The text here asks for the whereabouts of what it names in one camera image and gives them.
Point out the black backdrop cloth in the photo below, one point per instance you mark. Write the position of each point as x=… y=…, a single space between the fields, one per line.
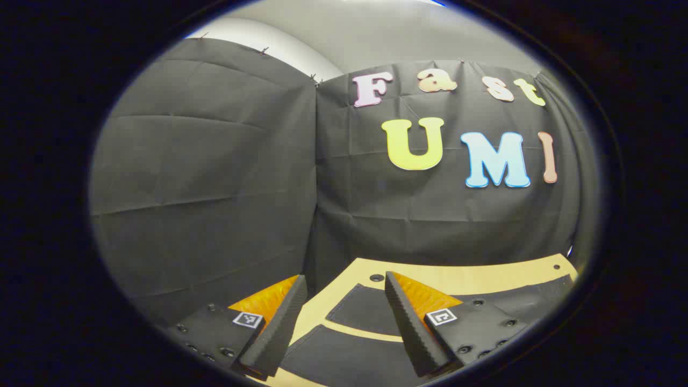
x=215 y=177

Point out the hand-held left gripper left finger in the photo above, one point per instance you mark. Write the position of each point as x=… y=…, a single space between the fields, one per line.
x=279 y=328

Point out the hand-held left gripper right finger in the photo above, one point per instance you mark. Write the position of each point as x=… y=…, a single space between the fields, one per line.
x=411 y=328

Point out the dark grey jeans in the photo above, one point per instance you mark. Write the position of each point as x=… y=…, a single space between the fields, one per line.
x=349 y=355

